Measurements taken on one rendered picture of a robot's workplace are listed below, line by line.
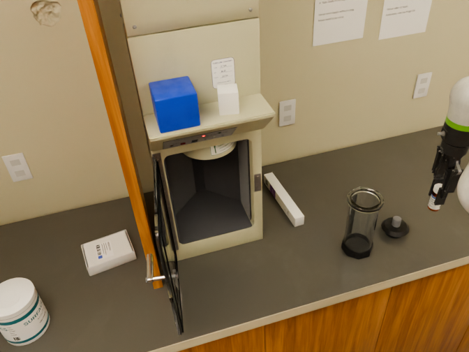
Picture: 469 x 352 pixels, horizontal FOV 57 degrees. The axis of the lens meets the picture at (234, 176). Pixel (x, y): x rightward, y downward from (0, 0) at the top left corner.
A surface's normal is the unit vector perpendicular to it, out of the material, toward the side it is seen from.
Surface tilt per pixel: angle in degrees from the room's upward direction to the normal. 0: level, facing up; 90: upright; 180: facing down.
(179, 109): 90
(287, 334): 90
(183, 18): 90
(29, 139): 90
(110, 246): 0
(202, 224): 0
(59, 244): 0
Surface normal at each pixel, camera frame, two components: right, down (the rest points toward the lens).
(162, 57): 0.29, 0.59
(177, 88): -0.05, -0.78
